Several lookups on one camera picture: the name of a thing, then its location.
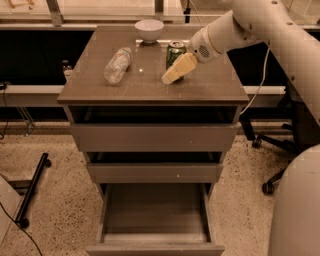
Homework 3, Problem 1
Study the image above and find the black floor cable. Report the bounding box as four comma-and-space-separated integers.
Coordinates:
0, 201, 44, 256

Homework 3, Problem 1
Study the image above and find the black wheeled stand leg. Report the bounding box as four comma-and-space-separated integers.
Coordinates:
15, 153, 51, 229

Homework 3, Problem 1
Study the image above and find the small bottle behind cabinet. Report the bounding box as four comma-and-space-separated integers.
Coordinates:
62, 60, 73, 80

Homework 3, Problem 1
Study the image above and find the grey top drawer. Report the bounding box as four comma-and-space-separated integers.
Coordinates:
70, 106, 236, 152

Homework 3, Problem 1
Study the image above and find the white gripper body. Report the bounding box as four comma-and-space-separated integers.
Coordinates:
188, 27, 221, 63

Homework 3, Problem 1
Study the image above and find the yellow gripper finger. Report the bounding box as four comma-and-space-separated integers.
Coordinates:
162, 53, 198, 85

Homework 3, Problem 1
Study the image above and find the clear plastic water bottle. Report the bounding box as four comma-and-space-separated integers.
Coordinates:
104, 47, 132, 84

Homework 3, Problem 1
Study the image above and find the grey middle drawer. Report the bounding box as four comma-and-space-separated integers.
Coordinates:
87, 152, 223, 183

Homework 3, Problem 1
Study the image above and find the grey drawer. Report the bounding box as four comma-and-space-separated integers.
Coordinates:
70, 106, 236, 152
87, 152, 223, 183
86, 183, 224, 256

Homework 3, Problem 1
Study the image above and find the black office chair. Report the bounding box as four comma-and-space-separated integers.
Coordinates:
239, 79, 311, 196

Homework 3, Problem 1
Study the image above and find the white bowl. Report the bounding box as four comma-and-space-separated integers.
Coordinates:
135, 19, 164, 43

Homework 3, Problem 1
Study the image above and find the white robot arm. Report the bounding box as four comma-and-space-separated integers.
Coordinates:
162, 0, 320, 256

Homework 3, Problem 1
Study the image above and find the green soda can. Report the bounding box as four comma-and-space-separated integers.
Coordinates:
166, 40, 187, 69

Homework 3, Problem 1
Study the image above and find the grey bottom drawer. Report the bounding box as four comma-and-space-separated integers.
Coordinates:
86, 183, 224, 256

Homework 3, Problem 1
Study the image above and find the grey drawer cabinet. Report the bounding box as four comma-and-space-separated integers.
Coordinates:
57, 25, 250, 256

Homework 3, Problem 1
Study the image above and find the white cable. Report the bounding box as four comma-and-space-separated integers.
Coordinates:
239, 44, 271, 116

